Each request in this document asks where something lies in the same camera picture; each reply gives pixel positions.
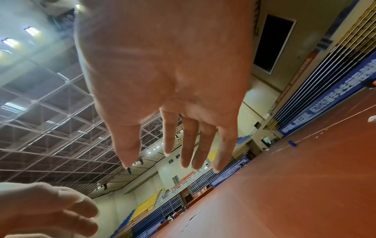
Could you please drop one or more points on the person's right hand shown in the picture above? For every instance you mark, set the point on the person's right hand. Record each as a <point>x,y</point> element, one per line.
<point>170,58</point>

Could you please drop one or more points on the white cup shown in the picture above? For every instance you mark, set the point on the white cup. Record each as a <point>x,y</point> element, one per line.
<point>372,119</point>

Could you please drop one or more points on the long red banner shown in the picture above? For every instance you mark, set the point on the long red banner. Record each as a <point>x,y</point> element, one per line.
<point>296,76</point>

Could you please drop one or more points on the small blue object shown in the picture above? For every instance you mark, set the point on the small blue object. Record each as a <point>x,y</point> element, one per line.
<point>293,143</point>

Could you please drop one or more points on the bright ceiling light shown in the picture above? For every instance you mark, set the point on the bright ceiling light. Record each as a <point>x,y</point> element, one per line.
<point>10,43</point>
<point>77,6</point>
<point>31,30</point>

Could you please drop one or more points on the person's left hand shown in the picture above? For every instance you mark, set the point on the person's left hand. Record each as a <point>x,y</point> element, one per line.
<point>38,209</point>

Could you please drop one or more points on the retracted dark bleachers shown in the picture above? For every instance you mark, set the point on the retracted dark bleachers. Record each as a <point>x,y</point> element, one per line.
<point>323,69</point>

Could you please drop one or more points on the blue printed barrier board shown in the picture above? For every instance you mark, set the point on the blue printed barrier board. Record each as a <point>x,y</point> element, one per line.
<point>332,95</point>
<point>229,172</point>

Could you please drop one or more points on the rows of yellow spectator seats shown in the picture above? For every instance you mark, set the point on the rows of yellow spectator seats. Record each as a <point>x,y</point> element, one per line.
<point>147,204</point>

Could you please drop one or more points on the black wall display screen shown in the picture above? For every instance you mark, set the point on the black wall display screen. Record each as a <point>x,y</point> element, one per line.
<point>274,44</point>

